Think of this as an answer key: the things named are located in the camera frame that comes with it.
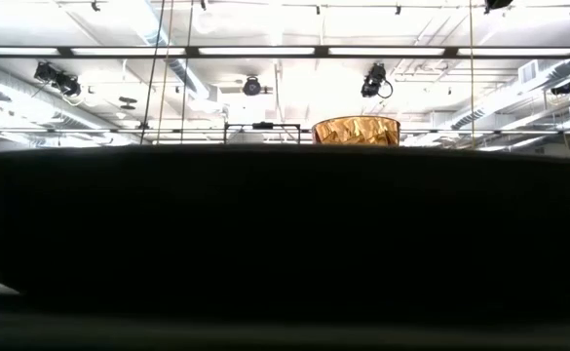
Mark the black ceiling spotlight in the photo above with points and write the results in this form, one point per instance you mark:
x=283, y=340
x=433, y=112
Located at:
x=58, y=80
x=498, y=4
x=374, y=80
x=252, y=86
x=562, y=89

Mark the thin black frame bar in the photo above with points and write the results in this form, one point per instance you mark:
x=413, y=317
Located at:
x=508, y=131

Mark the silver ceiling air duct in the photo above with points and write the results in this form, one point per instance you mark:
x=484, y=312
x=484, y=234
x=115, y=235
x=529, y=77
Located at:
x=499, y=105

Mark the black frame bar with lights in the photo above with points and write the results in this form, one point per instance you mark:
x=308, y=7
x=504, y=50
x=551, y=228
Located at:
x=192, y=51

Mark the gold faceted cup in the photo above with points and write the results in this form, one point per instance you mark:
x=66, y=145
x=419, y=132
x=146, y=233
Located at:
x=356, y=130

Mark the black metal stand frame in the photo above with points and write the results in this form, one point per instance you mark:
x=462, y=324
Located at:
x=262, y=126

